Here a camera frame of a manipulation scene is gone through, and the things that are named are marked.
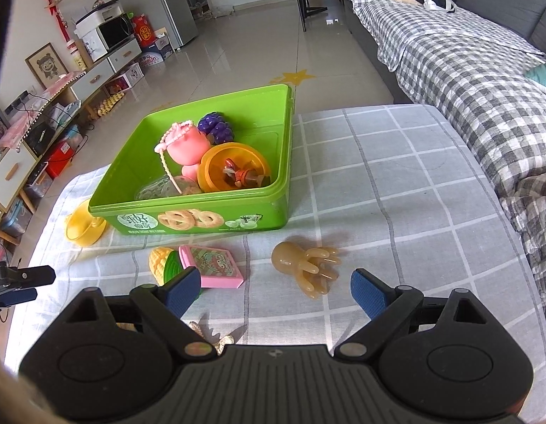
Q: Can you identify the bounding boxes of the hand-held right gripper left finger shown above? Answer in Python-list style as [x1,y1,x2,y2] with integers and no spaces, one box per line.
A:
[58,266,218,360]

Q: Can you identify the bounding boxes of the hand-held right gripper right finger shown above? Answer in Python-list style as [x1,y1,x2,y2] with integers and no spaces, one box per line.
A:
[332,269,486,358]

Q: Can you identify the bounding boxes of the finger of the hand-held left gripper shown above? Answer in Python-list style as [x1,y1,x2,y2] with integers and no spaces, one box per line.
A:
[0,287,39,308]
[5,265,57,287]

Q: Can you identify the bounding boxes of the pink toy book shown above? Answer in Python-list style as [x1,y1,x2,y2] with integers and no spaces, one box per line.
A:
[178,244,245,289]

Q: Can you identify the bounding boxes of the yellow toy corn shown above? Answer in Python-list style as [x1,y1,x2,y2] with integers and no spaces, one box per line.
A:
[148,248,203,294]

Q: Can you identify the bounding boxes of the tan starfish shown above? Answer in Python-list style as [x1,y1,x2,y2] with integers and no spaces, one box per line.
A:
[187,320,236,354]

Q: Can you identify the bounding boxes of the yellow toy pot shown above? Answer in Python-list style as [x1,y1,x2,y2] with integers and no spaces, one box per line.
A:
[63,199,108,247]

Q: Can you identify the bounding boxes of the amber rubber hand toy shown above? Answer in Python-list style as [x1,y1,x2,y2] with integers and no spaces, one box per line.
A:
[271,241,341,300]

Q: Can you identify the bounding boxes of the clear plastic case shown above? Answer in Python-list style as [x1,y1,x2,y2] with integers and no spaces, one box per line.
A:
[135,174,181,201]

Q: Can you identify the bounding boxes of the green plastic box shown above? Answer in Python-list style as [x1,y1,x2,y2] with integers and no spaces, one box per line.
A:
[88,84,295,236]

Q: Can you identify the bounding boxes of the orange plastic cup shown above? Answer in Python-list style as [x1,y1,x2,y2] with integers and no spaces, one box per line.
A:
[198,142,272,194]

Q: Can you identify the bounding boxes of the pink doll ball toy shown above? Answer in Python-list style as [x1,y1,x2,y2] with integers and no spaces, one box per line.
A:
[222,158,267,188]

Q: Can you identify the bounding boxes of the pink pig toy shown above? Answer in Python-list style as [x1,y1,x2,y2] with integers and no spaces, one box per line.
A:
[155,120,212,195]

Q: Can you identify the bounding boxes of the purple toy grapes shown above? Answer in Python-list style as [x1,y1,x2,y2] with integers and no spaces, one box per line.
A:
[198,112,236,146]

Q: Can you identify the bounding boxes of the person's left forearm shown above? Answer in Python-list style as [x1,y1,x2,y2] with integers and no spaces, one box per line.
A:
[0,347,61,424]

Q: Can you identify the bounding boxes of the grey checked tablecloth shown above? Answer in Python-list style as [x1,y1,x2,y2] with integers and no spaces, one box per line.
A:
[8,104,546,407]

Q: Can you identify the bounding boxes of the red storage box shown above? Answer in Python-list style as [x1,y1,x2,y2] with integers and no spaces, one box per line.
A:
[43,141,75,179]

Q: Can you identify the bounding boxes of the pink fringed cloth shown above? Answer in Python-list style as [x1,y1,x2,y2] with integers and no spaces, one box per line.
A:
[0,71,83,146]

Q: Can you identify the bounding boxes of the row of yellow toys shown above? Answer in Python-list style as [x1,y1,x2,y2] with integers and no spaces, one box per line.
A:
[87,93,125,118]

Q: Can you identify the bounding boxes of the framed cartoon picture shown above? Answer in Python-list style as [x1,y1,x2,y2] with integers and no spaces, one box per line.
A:
[25,43,70,90]

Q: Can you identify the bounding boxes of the white wooden tv cabinet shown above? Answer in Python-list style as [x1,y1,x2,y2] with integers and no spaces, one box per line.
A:
[0,37,143,230]

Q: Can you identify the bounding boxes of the white printed box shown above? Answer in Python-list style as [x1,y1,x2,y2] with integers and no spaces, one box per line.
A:
[123,63,143,87]

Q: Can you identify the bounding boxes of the plaid blanket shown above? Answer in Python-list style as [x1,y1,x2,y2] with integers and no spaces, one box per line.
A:
[339,0,546,314]

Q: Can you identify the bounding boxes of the black microwave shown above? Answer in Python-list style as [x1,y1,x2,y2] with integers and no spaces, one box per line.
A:
[96,13,134,50]

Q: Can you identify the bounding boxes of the red gift box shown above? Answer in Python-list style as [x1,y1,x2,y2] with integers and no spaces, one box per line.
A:
[131,13,156,49]

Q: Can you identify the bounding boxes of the white printer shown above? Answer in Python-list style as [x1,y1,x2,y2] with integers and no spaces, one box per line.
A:
[74,0,123,29]

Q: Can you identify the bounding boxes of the teal pillow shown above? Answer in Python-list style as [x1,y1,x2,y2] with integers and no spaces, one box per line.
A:
[527,63,546,93]

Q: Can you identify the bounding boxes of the grey fridge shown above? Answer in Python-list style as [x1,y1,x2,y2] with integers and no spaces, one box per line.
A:
[149,0,198,49]

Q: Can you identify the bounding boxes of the dark grey sofa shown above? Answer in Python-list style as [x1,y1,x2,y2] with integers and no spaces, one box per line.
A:
[346,0,546,98]

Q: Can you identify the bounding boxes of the red wall hanging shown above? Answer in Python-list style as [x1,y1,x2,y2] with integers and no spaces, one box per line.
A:
[32,0,72,40]

